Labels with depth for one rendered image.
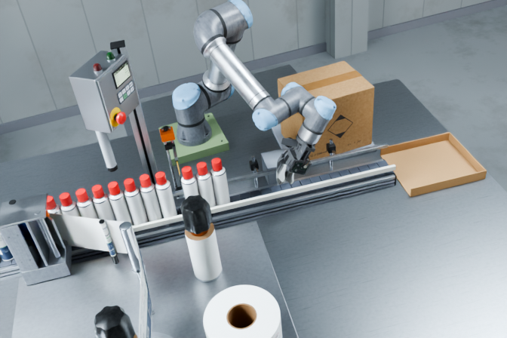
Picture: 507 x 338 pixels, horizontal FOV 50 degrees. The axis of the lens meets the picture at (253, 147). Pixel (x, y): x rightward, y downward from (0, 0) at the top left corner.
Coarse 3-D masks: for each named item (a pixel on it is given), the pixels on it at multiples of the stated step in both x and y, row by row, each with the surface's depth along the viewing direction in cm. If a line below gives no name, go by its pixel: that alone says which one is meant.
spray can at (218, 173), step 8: (216, 160) 185; (216, 168) 184; (224, 168) 187; (216, 176) 185; (224, 176) 187; (216, 184) 188; (224, 184) 188; (216, 192) 190; (224, 192) 190; (216, 200) 194; (224, 200) 192
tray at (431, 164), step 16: (400, 144) 217; (416, 144) 220; (432, 144) 221; (448, 144) 220; (400, 160) 215; (416, 160) 214; (432, 160) 213; (448, 160) 212; (464, 160) 211; (400, 176) 207; (416, 176) 207; (432, 176) 206; (448, 176) 205; (464, 176) 199; (480, 176) 201; (416, 192) 198
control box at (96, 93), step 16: (112, 64) 163; (128, 64) 169; (80, 80) 158; (96, 80) 156; (112, 80) 163; (128, 80) 170; (80, 96) 162; (96, 96) 159; (112, 96) 164; (96, 112) 164; (112, 112) 165; (128, 112) 173; (96, 128) 168; (112, 128) 166
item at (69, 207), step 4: (64, 192) 178; (60, 196) 177; (64, 196) 176; (68, 196) 176; (60, 200) 176; (64, 200) 176; (68, 200) 177; (64, 204) 177; (68, 204) 177; (72, 204) 179; (76, 204) 180; (60, 208) 179; (64, 208) 178; (68, 208) 178; (72, 208) 178; (76, 208) 180; (64, 212) 178; (68, 212) 178; (72, 212) 179; (76, 212) 180; (76, 216) 180; (80, 216) 183
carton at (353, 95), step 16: (336, 64) 222; (288, 80) 215; (304, 80) 214; (320, 80) 213; (336, 80) 212; (352, 80) 211; (336, 96) 203; (352, 96) 204; (368, 96) 207; (336, 112) 206; (352, 112) 209; (368, 112) 212; (288, 128) 222; (336, 128) 211; (352, 128) 214; (368, 128) 217; (320, 144) 212; (336, 144) 215; (352, 144) 218; (368, 144) 222
